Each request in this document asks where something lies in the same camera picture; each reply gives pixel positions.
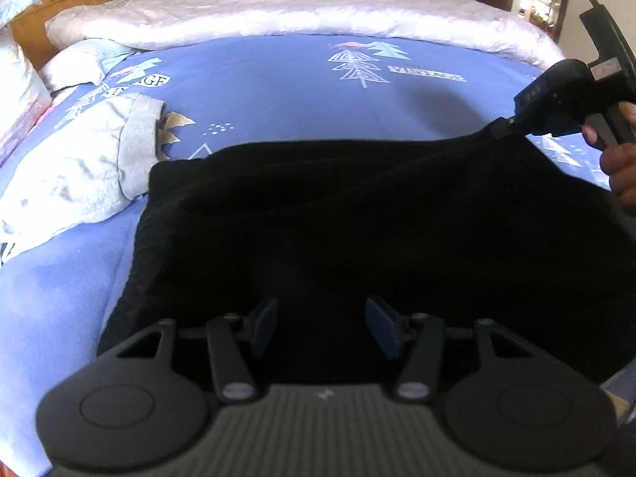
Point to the white quilt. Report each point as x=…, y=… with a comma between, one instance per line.
x=298, y=15

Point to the black pants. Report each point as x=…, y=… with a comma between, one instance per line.
x=348, y=218

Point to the white and blue pillow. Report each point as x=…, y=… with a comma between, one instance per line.
x=79, y=62

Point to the printed pillow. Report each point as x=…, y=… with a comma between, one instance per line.
x=17, y=94

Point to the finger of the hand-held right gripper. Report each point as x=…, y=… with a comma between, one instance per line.
x=501, y=128

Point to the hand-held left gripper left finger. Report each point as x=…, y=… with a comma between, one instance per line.
x=263, y=327

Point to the person's right hand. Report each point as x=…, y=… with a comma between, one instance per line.
x=623, y=174

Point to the blue tree-print bed sheet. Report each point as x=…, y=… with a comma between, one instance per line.
x=278, y=94

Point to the grey and white garment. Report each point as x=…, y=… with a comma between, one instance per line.
x=69, y=174

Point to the wooden headboard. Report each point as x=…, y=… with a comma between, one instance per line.
x=54, y=5

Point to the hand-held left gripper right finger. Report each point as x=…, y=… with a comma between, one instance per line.
x=381, y=327

